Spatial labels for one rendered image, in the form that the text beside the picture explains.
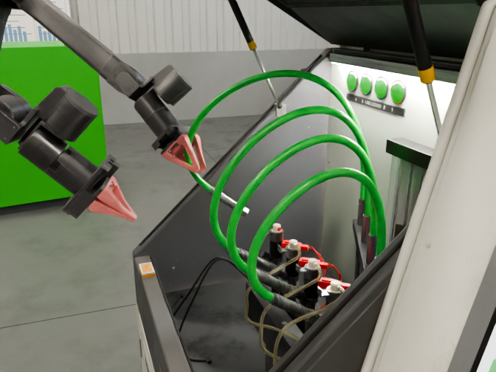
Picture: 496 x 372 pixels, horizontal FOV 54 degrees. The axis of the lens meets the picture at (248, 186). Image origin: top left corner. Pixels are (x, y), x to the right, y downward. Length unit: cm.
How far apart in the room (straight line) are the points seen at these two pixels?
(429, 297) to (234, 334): 63
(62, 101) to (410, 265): 54
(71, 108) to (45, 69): 337
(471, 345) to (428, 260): 11
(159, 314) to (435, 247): 61
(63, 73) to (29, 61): 25
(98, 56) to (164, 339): 62
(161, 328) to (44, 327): 186
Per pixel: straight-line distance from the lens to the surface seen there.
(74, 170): 79
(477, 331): 59
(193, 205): 126
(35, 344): 273
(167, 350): 96
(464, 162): 62
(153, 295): 112
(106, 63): 114
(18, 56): 411
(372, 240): 91
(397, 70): 104
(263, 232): 70
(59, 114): 77
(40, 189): 432
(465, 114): 63
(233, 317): 124
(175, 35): 747
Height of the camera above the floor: 153
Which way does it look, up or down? 19 degrees down
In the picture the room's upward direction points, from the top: straight up
